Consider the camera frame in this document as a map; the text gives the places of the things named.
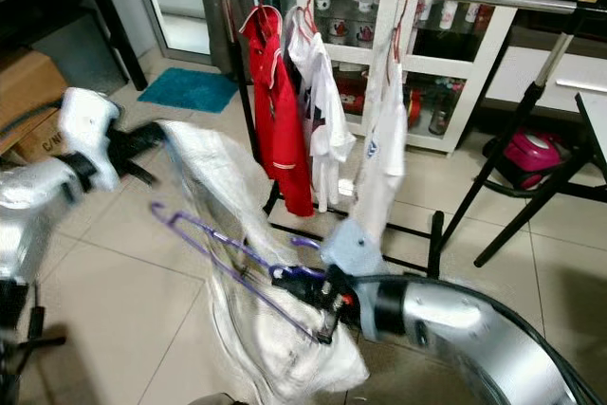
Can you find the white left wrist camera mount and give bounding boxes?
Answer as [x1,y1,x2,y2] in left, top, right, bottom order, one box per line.
[59,88,122,190]

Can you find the white shirt navy trim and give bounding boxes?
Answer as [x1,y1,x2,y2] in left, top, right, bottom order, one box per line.
[285,9,358,215]

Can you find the dark glass bottle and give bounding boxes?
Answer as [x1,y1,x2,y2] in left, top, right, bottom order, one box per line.
[430,83,453,137]

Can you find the pink floor appliance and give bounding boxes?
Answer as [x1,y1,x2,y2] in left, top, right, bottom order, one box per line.
[484,128,566,193]

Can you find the grey table black legs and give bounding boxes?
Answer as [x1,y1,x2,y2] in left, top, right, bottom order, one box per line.
[574,92,607,190]

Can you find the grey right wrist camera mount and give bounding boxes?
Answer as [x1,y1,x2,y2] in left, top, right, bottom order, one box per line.
[320,218,383,279]

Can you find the purple wire hanger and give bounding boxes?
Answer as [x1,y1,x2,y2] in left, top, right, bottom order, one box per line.
[149,201,329,342]

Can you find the plain cardboard box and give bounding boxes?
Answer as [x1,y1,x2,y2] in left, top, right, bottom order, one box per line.
[0,48,70,165]

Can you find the white shirt blue logo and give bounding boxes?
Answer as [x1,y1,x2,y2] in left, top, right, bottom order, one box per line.
[349,40,410,247]

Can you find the glass door grey frame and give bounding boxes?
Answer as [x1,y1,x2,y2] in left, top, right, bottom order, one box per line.
[128,0,230,58]

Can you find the blue floor mat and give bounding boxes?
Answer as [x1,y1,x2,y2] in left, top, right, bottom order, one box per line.
[138,67,239,115]

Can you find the white low sideboard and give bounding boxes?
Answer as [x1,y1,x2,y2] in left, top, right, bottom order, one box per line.
[484,0,607,123]

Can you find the white glass door cabinet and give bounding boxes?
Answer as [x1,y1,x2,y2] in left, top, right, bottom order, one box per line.
[292,0,543,156]

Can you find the black shelf table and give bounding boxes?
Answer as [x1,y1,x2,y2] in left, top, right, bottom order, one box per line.
[0,0,149,92]

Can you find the red shirt white trim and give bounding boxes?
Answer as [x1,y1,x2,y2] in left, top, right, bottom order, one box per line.
[239,5,316,219]

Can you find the white quilted garment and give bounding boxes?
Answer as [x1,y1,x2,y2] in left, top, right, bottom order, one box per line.
[156,120,371,396]

